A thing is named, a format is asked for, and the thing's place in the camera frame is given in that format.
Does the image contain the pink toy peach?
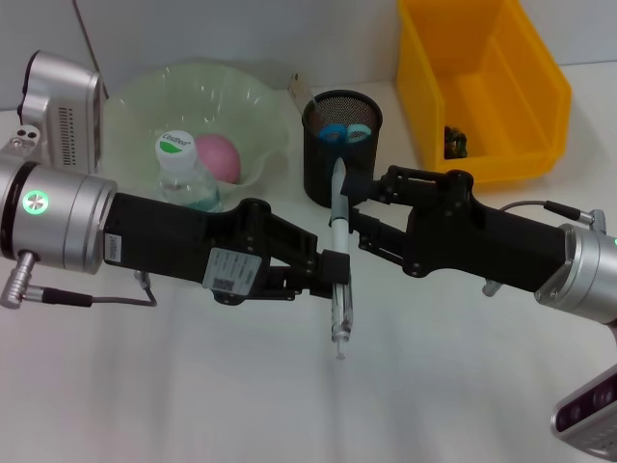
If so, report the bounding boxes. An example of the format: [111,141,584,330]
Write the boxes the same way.
[194,134,242,185]

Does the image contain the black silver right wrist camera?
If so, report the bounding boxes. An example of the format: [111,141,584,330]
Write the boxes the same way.
[550,365,617,459]

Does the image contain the yellow plastic bin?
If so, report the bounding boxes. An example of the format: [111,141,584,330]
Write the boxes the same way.
[395,0,574,189]

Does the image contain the green plastic wrapper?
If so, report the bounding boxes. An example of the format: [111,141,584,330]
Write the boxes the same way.
[443,124,469,160]

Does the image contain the transparent plastic ruler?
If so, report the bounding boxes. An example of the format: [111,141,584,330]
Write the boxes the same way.
[288,70,322,127]

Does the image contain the silver left wrist connector post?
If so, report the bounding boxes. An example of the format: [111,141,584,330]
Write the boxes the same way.
[0,252,40,310]

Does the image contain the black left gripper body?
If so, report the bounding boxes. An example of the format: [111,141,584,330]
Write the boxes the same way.
[102,191,274,308]

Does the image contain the translucent green fruit plate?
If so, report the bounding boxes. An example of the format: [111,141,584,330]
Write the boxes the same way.
[98,60,291,195]

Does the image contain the clear green-label water bottle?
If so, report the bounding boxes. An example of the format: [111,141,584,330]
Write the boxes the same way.
[154,129,226,214]

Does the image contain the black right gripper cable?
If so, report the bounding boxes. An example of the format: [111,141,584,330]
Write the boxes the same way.
[498,199,582,217]

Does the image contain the blue scissors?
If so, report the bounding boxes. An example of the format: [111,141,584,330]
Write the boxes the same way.
[317,122,374,147]

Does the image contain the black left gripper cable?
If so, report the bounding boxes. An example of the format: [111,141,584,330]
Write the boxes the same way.
[42,271,159,310]

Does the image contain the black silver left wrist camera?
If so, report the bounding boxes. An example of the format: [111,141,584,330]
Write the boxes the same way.
[16,49,108,176]

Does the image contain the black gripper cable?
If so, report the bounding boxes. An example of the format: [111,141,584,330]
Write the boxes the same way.
[42,271,159,310]
[498,199,582,217]

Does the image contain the black mesh pen holder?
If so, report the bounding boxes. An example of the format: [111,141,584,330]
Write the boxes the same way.
[301,89,384,210]

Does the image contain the grey grip ballpoint pen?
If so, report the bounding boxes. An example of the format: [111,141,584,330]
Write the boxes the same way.
[328,156,355,362]

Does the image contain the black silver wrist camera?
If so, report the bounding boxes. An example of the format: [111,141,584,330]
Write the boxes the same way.
[550,365,617,459]
[16,49,108,176]

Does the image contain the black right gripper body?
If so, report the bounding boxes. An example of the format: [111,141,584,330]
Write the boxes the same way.
[404,169,567,295]

